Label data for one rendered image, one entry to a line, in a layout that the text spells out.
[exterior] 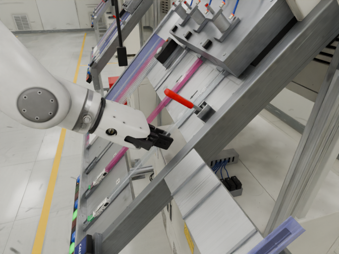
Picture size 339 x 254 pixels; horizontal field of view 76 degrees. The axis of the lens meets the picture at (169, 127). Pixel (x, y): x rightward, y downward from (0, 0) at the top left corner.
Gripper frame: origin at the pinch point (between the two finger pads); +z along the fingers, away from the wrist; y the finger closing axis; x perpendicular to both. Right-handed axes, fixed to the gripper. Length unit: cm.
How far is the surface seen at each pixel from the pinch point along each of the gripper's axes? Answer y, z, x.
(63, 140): 158, -1, 115
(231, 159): 21, 47, 8
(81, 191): 12.1, -6.8, 31.8
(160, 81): 22.9, 2.0, -7.1
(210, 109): -6.9, 1.4, -12.5
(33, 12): 871, -169, 142
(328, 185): 0, 74, -5
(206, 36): 5.6, -1.1, -23.5
